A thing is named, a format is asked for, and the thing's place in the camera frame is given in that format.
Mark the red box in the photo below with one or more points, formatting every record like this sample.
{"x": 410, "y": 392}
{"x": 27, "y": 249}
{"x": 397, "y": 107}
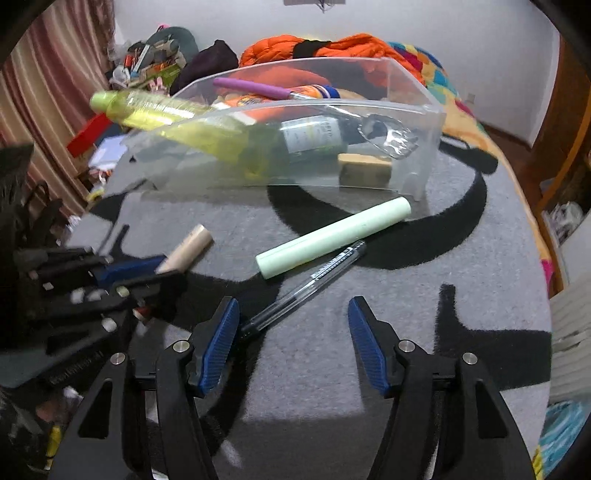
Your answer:
{"x": 85, "y": 136}

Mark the wooden wardrobe shelves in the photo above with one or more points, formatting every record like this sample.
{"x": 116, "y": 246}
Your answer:
{"x": 572, "y": 184}

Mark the green storage box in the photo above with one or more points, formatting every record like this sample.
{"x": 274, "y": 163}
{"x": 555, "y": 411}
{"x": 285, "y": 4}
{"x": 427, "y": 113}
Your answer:
{"x": 159, "y": 74}

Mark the orange puffer jacket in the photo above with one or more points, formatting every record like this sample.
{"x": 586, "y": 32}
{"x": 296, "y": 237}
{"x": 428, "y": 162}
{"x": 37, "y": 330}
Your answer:
{"x": 268, "y": 48}

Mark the blue and white notebook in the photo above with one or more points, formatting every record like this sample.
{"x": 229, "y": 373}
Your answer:
{"x": 106, "y": 152}

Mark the clear plastic storage box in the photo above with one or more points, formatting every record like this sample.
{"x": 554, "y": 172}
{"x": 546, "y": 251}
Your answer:
{"x": 415, "y": 138}

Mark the striped curtain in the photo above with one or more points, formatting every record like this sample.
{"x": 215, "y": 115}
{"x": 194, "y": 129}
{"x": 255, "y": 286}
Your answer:
{"x": 46, "y": 92}

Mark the white suitcase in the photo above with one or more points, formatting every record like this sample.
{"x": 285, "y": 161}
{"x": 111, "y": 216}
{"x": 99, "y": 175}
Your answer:
{"x": 572, "y": 341}

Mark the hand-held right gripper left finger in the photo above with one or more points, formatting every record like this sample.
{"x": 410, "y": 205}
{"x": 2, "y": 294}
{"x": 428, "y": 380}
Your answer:
{"x": 221, "y": 341}

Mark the dark purple jacket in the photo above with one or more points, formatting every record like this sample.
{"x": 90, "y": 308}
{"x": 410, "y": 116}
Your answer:
{"x": 212, "y": 60}

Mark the beige cosmetic tube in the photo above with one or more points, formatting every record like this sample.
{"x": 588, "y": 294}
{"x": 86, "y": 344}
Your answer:
{"x": 191, "y": 244}

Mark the clear black pen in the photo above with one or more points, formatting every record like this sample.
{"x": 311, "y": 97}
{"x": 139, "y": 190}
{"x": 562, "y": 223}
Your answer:
{"x": 304, "y": 290}

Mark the brown soap block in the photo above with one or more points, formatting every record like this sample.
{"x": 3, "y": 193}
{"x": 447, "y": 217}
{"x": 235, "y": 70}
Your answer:
{"x": 364, "y": 170}

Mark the mint green tube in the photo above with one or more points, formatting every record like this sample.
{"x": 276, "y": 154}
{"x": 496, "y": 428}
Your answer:
{"x": 332, "y": 237}

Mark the tall yellow liquid bottle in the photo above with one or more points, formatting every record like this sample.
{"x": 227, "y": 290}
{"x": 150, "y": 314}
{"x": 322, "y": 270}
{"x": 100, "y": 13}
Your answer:
{"x": 152, "y": 108}

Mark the black cloth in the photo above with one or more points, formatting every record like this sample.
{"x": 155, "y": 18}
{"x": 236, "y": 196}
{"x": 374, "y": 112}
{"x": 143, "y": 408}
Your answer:
{"x": 309, "y": 48}

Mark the grey green neck pillow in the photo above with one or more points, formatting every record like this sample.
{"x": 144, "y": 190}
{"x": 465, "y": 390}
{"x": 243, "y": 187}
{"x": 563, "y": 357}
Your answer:
{"x": 182, "y": 37}

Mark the colourful patchwork blanket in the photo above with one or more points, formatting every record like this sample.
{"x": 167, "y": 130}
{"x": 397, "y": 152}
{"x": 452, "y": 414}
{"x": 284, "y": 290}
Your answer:
{"x": 438, "y": 69}

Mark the teal patterned cloth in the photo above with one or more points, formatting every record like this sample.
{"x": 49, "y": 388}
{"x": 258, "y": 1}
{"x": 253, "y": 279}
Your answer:
{"x": 558, "y": 438}

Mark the purple tube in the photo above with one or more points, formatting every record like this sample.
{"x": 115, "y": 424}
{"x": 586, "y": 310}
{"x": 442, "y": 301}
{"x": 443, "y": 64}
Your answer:
{"x": 249, "y": 86}

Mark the orange sunscreen tube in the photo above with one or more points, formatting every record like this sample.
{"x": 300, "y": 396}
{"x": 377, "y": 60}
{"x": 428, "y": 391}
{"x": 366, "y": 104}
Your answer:
{"x": 323, "y": 91}

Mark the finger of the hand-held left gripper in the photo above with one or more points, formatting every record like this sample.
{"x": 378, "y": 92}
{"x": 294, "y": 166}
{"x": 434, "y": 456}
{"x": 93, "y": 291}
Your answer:
{"x": 124, "y": 270}
{"x": 161, "y": 286}

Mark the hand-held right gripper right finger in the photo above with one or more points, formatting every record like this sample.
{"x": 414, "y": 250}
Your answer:
{"x": 364, "y": 341}

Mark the dark green glass bottle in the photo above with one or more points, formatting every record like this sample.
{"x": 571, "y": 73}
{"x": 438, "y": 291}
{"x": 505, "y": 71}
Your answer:
{"x": 309, "y": 136}

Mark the white plastic bag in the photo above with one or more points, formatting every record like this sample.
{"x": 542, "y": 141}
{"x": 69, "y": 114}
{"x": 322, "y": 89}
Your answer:
{"x": 565, "y": 221}

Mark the brown wooden door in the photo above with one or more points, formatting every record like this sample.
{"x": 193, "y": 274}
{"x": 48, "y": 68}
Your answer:
{"x": 554, "y": 101}

